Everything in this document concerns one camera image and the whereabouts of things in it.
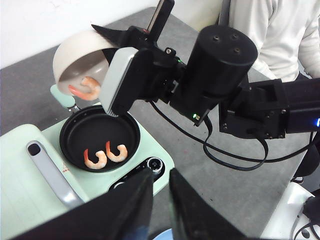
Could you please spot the mint green breakfast maker base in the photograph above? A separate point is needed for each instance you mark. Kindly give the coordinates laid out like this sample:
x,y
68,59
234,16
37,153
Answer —
x,y
95,184

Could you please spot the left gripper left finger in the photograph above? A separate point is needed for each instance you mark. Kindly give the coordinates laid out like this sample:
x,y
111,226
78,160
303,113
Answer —
x,y
123,213

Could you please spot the breakfast maker hinged lid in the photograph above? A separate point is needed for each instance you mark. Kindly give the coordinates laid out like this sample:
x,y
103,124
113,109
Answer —
x,y
26,199

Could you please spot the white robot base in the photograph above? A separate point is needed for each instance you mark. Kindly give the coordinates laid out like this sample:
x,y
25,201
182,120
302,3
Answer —
x,y
288,216

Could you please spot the blue round plate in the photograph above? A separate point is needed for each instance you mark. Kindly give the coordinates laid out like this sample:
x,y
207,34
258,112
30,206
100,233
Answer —
x,y
162,234

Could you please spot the beige ribbed bowl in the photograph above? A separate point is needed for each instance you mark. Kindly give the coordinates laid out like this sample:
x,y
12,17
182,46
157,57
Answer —
x,y
80,56

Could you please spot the black round frying pan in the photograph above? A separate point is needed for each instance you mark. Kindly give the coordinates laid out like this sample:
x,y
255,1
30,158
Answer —
x,y
90,128

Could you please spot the right silver control knob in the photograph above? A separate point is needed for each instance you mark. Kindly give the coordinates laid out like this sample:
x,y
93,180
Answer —
x,y
156,165

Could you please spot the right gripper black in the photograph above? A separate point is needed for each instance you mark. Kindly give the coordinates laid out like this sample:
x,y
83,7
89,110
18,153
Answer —
x,y
154,73

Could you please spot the person in white sweater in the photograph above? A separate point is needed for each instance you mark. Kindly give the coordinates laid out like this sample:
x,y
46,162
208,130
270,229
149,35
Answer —
x,y
286,34

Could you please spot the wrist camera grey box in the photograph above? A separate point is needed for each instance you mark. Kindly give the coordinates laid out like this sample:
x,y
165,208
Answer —
x,y
114,78

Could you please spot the left silver control knob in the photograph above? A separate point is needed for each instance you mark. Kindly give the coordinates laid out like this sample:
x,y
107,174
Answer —
x,y
116,184

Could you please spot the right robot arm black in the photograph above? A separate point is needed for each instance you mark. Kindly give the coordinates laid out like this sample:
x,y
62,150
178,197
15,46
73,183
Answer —
x,y
216,76

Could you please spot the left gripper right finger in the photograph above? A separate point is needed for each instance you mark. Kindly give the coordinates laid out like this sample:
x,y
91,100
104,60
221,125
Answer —
x,y
192,218

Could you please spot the silver control knob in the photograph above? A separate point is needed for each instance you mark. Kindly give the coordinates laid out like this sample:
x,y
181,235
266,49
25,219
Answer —
x,y
156,165
116,184

